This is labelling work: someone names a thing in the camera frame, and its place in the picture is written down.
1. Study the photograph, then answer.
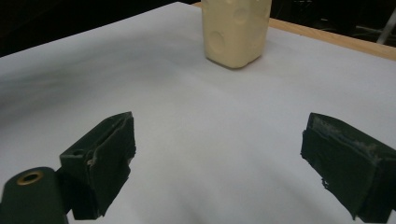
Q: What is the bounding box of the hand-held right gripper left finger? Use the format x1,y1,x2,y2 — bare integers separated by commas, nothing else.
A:
57,111,137,220

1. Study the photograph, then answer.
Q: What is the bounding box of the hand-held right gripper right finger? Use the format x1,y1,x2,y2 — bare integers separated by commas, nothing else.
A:
300,112,396,224

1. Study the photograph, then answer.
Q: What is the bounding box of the cream square container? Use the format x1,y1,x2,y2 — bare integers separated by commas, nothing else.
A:
201,0,273,70

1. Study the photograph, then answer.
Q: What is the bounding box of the white metal desk frame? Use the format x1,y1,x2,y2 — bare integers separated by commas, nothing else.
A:
375,7,396,45

